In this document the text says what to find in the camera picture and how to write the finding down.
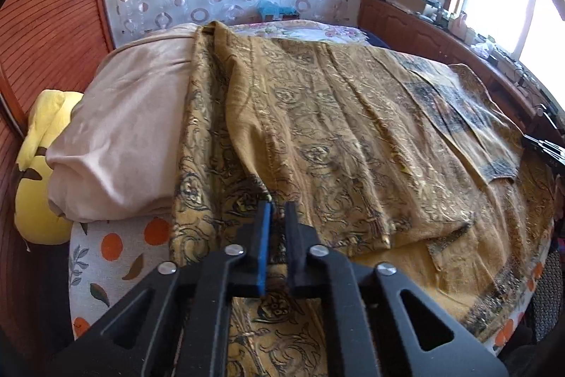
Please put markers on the orange-print white blanket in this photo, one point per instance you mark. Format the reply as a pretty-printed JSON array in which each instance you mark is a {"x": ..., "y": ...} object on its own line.
[{"x": 108, "y": 258}]

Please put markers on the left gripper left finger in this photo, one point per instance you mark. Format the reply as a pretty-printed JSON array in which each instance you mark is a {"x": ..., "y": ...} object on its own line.
[{"x": 175, "y": 321}]

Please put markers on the floral bed quilt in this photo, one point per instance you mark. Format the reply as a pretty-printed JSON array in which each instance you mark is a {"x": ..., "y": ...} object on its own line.
[{"x": 304, "y": 30}]

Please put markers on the wooden louvered wardrobe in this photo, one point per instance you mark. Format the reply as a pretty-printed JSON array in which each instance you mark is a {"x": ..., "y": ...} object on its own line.
[{"x": 45, "y": 44}]

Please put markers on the gold patterned sunflower garment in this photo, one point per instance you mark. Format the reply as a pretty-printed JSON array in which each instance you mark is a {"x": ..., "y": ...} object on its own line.
[{"x": 388, "y": 157}]

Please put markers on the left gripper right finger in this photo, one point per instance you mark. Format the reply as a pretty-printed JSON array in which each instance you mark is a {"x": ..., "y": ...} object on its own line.
[{"x": 376, "y": 321}]

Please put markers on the blue toy on bed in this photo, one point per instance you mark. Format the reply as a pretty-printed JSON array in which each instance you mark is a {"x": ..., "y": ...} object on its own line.
[{"x": 269, "y": 11}]

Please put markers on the yellow plush toy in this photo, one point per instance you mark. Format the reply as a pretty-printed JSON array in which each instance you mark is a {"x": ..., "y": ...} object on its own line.
[{"x": 33, "y": 218}]

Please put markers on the wooden sideboard cabinet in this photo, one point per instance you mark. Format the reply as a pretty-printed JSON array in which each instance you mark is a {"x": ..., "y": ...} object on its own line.
[{"x": 409, "y": 34}]

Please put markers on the cardboard box on cabinet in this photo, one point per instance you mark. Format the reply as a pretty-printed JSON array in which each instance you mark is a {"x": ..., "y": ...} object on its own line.
[{"x": 412, "y": 5}]

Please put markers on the folded beige cloth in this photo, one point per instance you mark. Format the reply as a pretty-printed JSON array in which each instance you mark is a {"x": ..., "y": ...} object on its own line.
[{"x": 116, "y": 159}]

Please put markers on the dark blue bed sheet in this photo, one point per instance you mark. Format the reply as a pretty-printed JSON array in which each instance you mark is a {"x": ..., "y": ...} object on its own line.
[{"x": 374, "y": 40}]

